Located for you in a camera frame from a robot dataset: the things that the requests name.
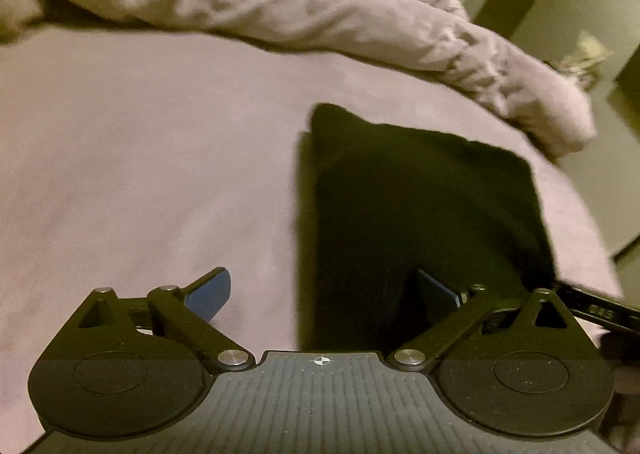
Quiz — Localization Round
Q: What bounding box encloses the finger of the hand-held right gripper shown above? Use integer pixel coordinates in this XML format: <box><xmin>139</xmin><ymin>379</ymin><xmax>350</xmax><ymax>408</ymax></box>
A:
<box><xmin>552</xmin><ymin>281</ymin><xmax>640</xmax><ymax>330</ymax></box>

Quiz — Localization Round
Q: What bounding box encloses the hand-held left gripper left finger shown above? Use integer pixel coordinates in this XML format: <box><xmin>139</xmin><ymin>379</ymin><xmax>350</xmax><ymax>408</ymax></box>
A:
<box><xmin>75</xmin><ymin>266</ymin><xmax>257</xmax><ymax>373</ymax></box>

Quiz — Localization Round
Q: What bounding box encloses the black garment with white stripe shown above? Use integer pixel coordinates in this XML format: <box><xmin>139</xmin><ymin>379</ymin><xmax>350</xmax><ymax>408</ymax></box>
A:
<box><xmin>294</xmin><ymin>103</ymin><xmax>559</xmax><ymax>356</ymax></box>

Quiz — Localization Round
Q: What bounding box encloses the pile of light clutter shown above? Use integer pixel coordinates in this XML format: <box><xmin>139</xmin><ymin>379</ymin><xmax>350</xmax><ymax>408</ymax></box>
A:
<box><xmin>552</xmin><ymin>30</ymin><xmax>617</xmax><ymax>88</ymax></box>

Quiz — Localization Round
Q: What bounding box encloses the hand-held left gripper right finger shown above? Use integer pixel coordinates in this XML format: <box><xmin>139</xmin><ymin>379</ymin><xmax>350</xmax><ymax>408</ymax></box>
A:
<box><xmin>392</xmin><ymin>268</ymin><xmax>587</xmax><ymax>373</ymax></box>

